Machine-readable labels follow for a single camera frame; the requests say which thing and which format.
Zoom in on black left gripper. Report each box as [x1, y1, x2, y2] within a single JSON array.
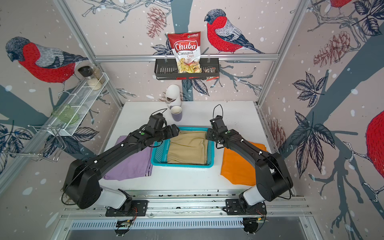
[[154, 123, 181, 142]]

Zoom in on beige long pants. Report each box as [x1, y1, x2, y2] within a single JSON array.
[[167, 131, 208, 165]]

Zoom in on purple long pants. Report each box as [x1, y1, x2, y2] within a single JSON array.
[[103, 147, 153, 181]]

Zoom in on orange long pants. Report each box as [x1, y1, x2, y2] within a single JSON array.
[[221, 148, 256, 187]]

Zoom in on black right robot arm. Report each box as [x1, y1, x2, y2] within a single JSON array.
[[207, 115, 293, 208]]

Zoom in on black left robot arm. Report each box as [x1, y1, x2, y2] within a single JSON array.
[[63, 113, 180, 209]]

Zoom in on teal plastic basket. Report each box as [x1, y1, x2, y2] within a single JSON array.
[[151, 127, 215, 169]]

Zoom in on purple ceramic cup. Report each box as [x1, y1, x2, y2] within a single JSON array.
[[170, 106, 183, 122]]

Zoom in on white ceramic mug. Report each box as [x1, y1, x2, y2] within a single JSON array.
[[165, 85, 182, 110]]

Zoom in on spice jar black lid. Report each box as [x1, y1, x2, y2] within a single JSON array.
[[78, 66, 102, 91]]

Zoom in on red Chuba chips bag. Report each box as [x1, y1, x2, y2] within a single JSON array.
[[168, 32, 202, 74]]

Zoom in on green glass cup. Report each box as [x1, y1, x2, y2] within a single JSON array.
[[52, 104, 79, 125]]

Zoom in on black wall shelf basket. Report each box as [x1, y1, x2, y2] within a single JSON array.
[[154, 58, 220, 81]]

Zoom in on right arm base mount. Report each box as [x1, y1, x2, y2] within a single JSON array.
[[222, 199, 267, 216]]

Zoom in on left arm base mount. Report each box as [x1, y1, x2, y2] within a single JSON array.
[[105, 200, 149, 217]]

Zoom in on white wire wall shelf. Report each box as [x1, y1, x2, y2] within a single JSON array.
[[33, 73, 110, 137]]

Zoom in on wire hook rack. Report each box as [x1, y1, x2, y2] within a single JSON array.
[[1, 125, 68, 163]]

